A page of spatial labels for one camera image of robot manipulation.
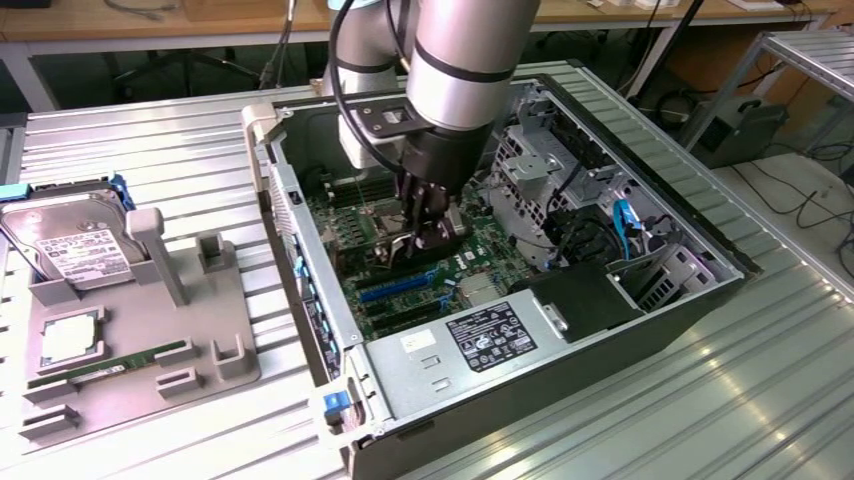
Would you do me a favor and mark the blue disk carrier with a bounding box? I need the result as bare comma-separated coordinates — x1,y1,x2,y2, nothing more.
0,170,140,216

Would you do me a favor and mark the green RAM stick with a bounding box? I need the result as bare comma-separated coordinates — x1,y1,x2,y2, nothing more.
25,341,188,390

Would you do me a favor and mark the silver socket cover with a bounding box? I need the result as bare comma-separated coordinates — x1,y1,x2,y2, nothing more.
444,203,471,236

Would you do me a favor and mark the short black expansion slot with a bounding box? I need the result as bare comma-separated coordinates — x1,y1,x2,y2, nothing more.
369,299,441,324
372,314,435,339

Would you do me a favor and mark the silver power supply with label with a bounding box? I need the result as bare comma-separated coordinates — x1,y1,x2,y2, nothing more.
362,289,583,422

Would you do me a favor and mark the open black silver PC case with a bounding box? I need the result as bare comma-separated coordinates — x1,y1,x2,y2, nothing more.
240,73,765,480

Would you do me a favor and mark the silver chipset heat sink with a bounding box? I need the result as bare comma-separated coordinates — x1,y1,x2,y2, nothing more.
459,278,509,307

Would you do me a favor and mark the blue disk wire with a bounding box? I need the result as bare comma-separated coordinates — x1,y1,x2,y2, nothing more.
609,196,647,262

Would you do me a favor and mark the wooden desk with white frame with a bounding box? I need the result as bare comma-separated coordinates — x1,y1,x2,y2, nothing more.
0,0,839,109

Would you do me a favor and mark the silver hard disk with label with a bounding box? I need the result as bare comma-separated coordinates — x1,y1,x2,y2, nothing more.
0,194,146,294

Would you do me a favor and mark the metal frame table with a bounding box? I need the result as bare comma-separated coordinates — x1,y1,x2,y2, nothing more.
679,29,854,166

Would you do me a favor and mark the black box with handle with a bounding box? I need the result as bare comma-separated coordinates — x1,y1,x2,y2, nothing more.
692,97,789,169

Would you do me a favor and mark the green Dell motherboard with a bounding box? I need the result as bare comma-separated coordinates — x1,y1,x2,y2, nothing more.
302,167,559,344

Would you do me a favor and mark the long black expansion slot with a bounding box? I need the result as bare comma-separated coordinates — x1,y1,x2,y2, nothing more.
352,264,429,292

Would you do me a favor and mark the silver perforated disk bay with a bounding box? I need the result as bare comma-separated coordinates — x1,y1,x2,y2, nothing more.
489,122,615,211

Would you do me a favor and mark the black chair base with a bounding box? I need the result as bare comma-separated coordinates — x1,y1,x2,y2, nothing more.
109,47,268,99

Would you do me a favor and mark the silver CPU socket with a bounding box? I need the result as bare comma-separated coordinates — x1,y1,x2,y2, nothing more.
362,202,405,231

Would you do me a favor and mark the grey cable on desk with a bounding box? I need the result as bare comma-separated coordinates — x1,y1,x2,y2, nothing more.
102,0,181,24

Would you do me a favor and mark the black plastic cover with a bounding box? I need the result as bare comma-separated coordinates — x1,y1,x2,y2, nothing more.
509,262,647,345

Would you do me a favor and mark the black floor cable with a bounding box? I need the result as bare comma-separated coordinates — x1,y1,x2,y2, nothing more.
772,142,854,241

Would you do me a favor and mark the silver CPU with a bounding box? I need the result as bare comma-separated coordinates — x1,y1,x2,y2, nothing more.
37,315,102,370

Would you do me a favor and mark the black wire bundle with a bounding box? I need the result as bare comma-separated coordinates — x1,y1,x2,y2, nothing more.
543,204,619,269

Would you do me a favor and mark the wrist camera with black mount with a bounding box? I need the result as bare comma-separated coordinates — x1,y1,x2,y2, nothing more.
336,97,439,170

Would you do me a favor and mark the grey hanging cable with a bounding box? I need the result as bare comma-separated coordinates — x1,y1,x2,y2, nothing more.
262,0,298,91

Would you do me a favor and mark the black slanted pole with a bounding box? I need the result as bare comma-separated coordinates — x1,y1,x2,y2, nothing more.
623,0,708,101

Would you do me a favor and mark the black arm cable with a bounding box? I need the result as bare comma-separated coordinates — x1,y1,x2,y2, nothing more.
329,0,408,176

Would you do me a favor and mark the blue expansion slot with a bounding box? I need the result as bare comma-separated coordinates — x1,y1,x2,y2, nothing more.
358,272,440,305

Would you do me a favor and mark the grey parts rack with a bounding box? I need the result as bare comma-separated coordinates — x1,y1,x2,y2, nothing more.
16,207,261,442

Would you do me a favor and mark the blue case latch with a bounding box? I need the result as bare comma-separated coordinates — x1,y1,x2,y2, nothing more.
321,391,353,427

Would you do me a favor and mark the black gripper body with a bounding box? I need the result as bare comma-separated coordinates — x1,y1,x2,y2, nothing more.
399,122,500,197

